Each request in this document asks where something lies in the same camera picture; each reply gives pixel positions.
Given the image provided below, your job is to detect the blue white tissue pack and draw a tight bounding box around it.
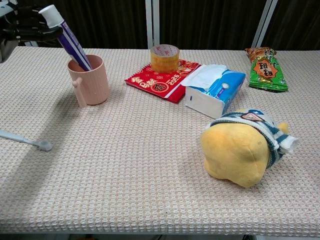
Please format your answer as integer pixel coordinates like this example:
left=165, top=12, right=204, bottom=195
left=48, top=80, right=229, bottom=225
left=180, top=64, right=247, bottom=119

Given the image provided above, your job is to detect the green orange snack bag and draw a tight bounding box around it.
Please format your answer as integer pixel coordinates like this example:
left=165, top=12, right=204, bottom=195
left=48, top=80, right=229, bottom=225
left=244, top=47, right=289, bottom=93

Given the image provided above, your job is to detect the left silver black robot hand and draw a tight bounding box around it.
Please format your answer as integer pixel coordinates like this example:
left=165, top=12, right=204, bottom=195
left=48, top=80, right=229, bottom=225
left=0, top=4, right=63, bottom=63

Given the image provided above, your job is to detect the clear packing tape roll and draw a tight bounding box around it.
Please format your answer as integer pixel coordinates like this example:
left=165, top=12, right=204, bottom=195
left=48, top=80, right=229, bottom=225
left=150, top=44, right=181, bottom=74

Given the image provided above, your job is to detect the red spiral calendar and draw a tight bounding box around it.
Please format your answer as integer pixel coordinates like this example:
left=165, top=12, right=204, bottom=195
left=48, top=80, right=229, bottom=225
left=124, top=59, right=202, bottom=104

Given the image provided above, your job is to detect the pink plastic cup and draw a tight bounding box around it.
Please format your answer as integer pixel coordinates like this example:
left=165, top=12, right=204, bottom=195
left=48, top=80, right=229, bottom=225
left=67, top=54, right=111, bottom=109

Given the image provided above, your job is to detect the grey toothbrush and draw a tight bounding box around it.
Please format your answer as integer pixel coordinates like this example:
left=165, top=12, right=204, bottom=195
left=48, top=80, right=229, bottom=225
left=0, top=129, right=54, bottom=152

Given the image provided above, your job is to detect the purple toothpaste tube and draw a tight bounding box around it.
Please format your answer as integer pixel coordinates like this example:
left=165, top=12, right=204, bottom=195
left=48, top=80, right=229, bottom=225
left=38, top=4, right=93, bottom=72

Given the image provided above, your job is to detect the beige waffle tablecloth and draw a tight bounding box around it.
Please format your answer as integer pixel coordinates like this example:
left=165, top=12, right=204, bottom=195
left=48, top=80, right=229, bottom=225
left=0, top=46, right=320, bottom=236

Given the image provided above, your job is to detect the silver aluminium frame post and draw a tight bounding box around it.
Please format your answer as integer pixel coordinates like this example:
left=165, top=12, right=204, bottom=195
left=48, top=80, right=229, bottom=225
left=251, top=0, right=280, bottom=50
left=144, top=0, right=161, bottom=50

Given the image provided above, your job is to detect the yellow plush toy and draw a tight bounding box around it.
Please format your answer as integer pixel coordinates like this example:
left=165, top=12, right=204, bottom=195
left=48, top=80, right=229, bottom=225
left=199, top=107, right=300, bottom=188

